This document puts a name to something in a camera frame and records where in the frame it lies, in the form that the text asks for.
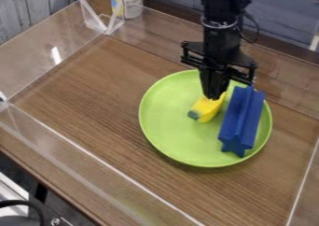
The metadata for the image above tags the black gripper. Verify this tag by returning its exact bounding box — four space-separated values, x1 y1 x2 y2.
180 25 258 100

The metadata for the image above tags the yellow toy banana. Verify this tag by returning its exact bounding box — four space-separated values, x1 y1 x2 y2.
187 92 227 122

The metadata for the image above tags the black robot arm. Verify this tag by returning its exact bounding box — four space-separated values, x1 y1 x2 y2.
180 0 258 100

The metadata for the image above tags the green round plate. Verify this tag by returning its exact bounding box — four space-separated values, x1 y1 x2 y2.
139 70 272 168

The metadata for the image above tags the blue star-shaped block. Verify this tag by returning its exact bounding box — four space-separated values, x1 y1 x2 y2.
218 86 266 158

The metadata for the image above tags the black device with knob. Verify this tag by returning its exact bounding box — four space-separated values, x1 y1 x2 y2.
28 194 96 226

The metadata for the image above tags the clear acrylic enclosure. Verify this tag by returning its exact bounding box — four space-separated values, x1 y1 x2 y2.
0 0 319 226

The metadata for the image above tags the black cable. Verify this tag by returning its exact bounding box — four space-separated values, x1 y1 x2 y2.
0 200 46 226

